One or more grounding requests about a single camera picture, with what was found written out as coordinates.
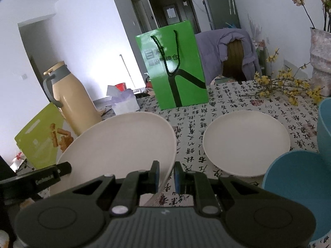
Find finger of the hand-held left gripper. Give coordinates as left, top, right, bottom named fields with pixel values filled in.
left=54, top=161, right=72, bottom=179

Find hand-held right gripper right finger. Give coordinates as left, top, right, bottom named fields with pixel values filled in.
left=174, top=161, right=259, bottom=216

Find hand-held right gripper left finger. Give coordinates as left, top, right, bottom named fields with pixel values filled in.
left=72, top=160, right=161, bottom=216

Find white plate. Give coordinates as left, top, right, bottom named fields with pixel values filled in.
left=202, top=110, right=290, bottom=178
left=49, top=112, right=178, bottom=207

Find blue bowl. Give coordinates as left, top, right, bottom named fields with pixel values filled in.
left=262, top=150, right=331, bottom=244
left=317, top=98, right=331, bottom=157

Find yellow-green snack box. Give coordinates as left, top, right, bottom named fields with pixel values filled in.
left=14, top=102, right=75, bottom=169

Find beige thermos jug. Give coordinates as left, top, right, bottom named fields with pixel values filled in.
left=43, top=61, right=102, bottom=137

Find purple tissue pack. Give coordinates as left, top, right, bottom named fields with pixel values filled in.
left=107, top=85, right=140, bottom=115

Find green patterned chair cushion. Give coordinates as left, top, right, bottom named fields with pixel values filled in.
left=215, top=76, right=241, bottom=84

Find green paper bag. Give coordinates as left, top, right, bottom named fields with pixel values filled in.
left=135, top=21, right=209, bottom=111

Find wooden chair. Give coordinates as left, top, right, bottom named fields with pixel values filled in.
left=223, top=41, right=247, bottom=81

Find yellow flower branches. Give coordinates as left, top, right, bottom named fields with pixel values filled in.
left=243, top=48, right=329, bottom=106

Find dark entrance door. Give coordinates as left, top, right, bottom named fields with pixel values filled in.
left=149, top=0, right=201, bottom=35

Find grey refrigerator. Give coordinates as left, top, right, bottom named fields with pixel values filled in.
left=199, top=0, right=241, bottom=31

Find textured grey vase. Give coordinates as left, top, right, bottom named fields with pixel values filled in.
left=310, top=27, right=331, bottom=97

